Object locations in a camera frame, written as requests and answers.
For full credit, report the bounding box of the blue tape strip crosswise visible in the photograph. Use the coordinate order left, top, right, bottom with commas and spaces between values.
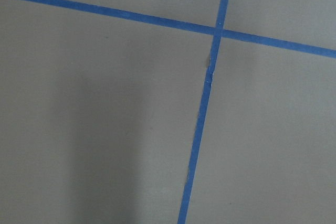
21, 0, 335, 58

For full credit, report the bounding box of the blue tape strip lengthwise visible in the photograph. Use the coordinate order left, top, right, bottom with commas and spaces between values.
177, 0, 229, 224

